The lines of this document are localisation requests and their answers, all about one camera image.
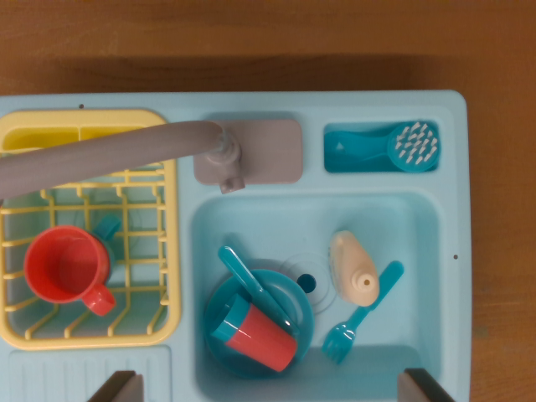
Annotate teal plastic toy fork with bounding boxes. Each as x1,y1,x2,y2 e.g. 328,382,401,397
321,260,405,365

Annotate gripper right finger with grey pad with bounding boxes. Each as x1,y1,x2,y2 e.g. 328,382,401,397
396,368,457,402

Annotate light blue toy sink unit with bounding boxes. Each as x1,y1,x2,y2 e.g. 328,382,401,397
0,90,469,402

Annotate red plastic toy mug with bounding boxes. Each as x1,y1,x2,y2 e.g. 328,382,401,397
23,224,117,317

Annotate red and teal toy cup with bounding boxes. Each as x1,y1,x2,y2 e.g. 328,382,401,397
209,292,299,374

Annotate beige toy detergent bottle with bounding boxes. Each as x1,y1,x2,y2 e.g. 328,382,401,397
329,229,381,307

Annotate teal plastic toy plate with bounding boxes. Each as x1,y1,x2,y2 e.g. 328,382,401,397
204,269,316,380

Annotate teal dish brush white bristles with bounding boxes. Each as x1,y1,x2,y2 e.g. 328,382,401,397
325,121,441,174

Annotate grey toy faucet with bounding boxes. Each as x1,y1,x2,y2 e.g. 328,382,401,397
0,119,304,201

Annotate yellow plastic dish rack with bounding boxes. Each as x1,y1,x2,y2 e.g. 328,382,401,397
0,109,183,351

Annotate gripper left finger with grey pad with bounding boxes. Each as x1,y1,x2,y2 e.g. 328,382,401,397
85,370,145,402

